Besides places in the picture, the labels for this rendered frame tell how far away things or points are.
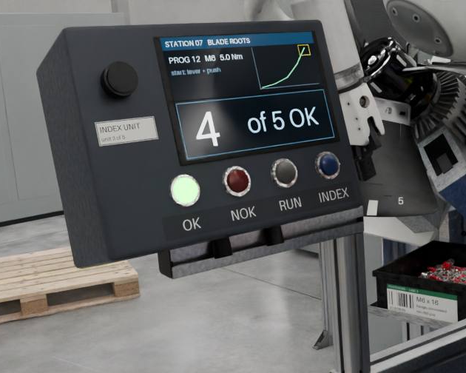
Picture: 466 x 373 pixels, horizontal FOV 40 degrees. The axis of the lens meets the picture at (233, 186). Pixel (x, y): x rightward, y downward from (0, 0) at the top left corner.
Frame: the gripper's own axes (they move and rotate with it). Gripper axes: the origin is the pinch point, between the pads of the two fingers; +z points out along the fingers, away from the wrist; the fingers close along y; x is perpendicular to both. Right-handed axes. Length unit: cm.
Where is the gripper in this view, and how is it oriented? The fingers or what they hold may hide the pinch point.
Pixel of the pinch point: (364, 167)
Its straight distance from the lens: 115.3
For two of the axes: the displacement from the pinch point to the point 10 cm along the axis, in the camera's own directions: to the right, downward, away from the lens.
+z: 3.2, 9.0, 3.0
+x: -8.0, 4.3, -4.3
